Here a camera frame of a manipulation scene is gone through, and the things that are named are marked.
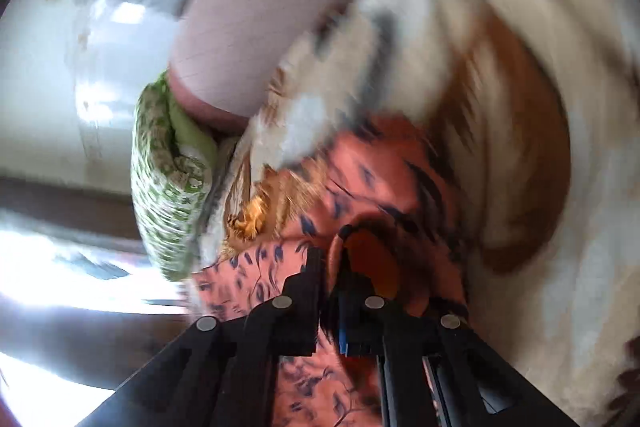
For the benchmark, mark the pink checked pillow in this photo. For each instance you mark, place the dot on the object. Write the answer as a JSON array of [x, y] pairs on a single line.
[[280, 7]]

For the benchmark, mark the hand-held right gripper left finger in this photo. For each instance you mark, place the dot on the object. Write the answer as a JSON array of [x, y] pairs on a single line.
[[304, 307]]

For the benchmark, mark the leaf print fleece blanket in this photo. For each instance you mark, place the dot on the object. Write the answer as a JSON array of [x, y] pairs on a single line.
[[525, 57]]

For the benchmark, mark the orange floral garment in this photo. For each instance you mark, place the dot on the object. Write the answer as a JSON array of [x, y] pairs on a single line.
[[390, 167]]

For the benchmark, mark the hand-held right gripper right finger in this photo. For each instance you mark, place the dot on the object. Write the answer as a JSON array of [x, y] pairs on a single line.
[[345, 338]]

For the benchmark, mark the window with patterned glass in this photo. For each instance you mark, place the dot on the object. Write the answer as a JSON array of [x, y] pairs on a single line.
[[60, 267]]

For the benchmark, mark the green patterned pillow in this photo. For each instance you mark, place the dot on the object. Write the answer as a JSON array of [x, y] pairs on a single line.
[[165, 187]]

